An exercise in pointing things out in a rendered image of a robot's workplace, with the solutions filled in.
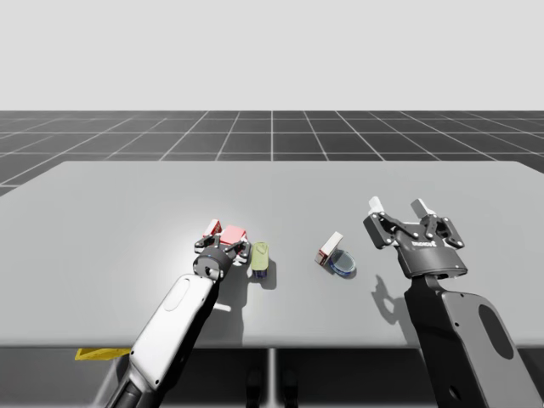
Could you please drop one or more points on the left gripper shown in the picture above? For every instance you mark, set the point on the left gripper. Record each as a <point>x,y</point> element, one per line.
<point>212,263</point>

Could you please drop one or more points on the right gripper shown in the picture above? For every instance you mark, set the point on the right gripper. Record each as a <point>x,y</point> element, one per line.
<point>431,257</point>

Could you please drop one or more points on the pink cube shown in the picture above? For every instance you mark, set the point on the pink cube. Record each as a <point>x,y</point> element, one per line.
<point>234,234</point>

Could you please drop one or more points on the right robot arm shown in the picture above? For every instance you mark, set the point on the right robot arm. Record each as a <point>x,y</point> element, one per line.
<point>463,344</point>

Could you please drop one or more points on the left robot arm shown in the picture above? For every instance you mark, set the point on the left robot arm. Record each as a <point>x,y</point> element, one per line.
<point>170,327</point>

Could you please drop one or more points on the green and blue rectangular can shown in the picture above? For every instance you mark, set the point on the green and blue rectangular can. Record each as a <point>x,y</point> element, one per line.
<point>259,257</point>

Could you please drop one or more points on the blue flat can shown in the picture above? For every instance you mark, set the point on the blue flat can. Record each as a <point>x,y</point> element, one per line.
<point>344,263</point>

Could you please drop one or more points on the red and white carton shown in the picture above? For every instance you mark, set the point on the red and white carton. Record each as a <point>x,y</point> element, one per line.
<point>328,251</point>

